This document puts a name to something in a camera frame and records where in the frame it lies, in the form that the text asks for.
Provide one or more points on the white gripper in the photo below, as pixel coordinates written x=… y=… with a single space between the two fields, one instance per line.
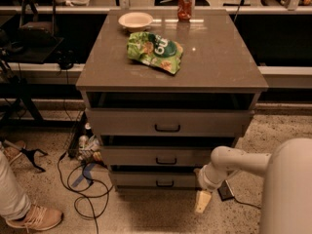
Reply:
x=205 y=181

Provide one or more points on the grey bottom drawer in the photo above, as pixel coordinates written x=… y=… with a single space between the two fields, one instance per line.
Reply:
x=158 y=180

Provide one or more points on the grey drawer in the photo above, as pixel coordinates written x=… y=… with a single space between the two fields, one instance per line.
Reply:
x=169 y=123
x=158 y=180
x=156 y=156

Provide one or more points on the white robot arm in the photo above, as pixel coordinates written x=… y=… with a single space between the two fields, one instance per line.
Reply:
x=286 y=206

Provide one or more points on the grey middle drawer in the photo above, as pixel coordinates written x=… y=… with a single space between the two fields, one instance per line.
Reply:
x=156 y=156

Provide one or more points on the grey top drawer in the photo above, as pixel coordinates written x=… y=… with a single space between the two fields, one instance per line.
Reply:
x=169 y=123

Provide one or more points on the black power adapter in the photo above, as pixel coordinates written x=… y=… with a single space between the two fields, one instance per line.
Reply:
x=225 y=191

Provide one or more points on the pile of bottles trash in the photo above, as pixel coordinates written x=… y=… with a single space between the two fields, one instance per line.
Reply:
x=89 y=148

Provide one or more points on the green chip bag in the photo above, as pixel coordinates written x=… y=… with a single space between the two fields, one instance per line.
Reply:
x=154 y=50

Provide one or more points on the tan sneaker front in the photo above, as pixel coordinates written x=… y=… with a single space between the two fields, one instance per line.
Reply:
x=38 y=218

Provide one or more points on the tan sneaker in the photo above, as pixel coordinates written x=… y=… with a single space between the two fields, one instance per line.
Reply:
x=12 y=154
x=38 y=218

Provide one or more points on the black clamp tool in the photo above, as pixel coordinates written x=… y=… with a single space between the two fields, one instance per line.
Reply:
x=30 y=155

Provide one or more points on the light trouser leg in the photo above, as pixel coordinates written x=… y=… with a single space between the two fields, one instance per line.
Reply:
x=14 y=202

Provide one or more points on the white bowl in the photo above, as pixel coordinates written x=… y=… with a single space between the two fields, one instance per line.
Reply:
x=135 y=21

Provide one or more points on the red soda can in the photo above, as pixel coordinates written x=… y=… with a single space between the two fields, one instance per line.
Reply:
x=184 y=10

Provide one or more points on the black headphones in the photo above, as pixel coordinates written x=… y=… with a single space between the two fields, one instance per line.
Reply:
x=65 y=59

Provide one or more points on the tan sneaker rear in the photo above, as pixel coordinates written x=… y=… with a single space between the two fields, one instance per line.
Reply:
x=12 y=154

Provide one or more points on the black bag with handle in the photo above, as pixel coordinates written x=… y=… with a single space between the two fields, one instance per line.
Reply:
x=37 y=33

